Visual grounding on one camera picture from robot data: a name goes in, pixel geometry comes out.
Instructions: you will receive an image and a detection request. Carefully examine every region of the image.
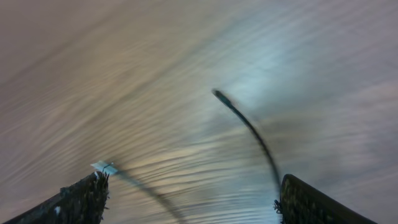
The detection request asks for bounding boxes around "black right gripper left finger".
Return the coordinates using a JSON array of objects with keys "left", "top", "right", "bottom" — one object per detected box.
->
[{"left": 4, "top": 171, "right": 109, "bottom": 224}]

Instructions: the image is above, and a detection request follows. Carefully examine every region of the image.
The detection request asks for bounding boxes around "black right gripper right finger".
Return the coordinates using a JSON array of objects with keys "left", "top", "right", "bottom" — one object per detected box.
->
[{"left": 274, "top": 174, "right": 376, "bottom": 224}]

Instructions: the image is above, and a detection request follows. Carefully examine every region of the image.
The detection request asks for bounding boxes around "black USB-C cable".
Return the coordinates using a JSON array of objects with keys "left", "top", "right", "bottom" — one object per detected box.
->
[{"left": 211, "top": 88, "right": 282, "bottom": 190}]

